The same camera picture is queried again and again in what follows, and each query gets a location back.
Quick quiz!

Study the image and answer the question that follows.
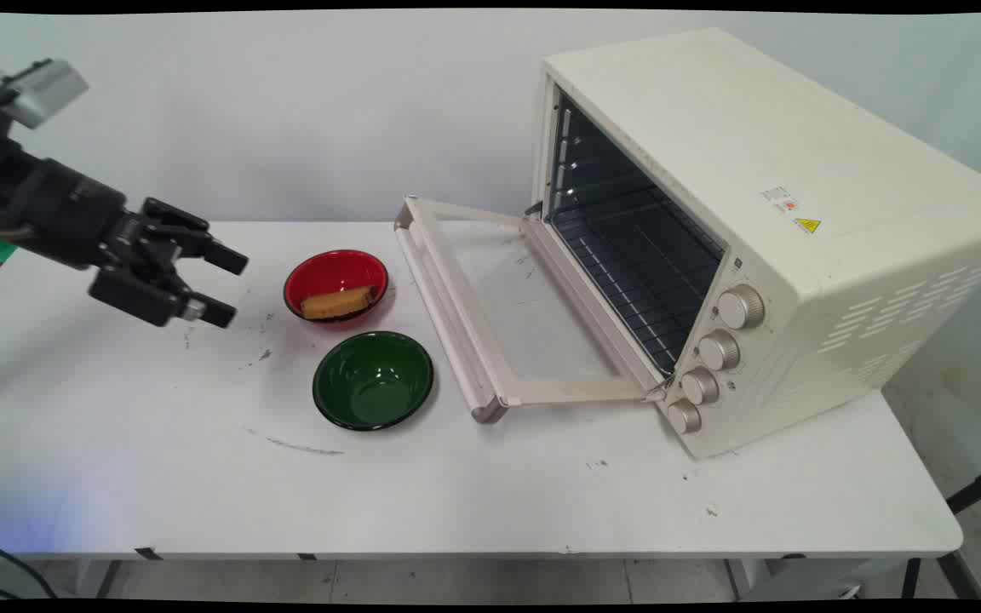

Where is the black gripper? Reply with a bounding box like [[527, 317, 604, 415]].
[[0, 136, 250, 329]]

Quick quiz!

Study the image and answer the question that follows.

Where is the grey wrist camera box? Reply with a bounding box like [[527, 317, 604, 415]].
[[0, 58, 89, 130]]

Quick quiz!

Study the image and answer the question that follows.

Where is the green bowl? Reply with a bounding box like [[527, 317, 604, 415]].
[[313, 331, 435, 432]]

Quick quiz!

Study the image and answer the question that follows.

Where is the black cable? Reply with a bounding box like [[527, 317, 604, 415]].
[[0, 528, 57, 600]]

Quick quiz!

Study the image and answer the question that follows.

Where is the yellow bread piece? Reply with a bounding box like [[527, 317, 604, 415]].
[[301, 286, 376, 321]]

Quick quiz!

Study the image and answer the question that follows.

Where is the glass oven door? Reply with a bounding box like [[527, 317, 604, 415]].
[[394, 196, 668, 425]]

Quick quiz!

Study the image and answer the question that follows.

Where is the wire oven rack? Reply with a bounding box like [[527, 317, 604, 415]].
[[552, 189, 725, 372]]

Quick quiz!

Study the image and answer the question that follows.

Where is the red bowl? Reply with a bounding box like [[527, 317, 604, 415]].
[[284, 249, 390, 324]]

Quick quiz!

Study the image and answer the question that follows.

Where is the cream toaster oven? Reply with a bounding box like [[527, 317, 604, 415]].
[[530, 27, 981, 461]]

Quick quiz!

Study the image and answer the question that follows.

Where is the black tripod leg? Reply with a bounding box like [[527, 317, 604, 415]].
[[945, 461, 981, 515]]

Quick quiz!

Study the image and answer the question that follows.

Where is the silver oven knob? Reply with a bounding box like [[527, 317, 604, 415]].
[[680, 367, 721, 406], [667, 398, 703, 435], [697, 329, 742, 372], [717, 284, 766, 331]]

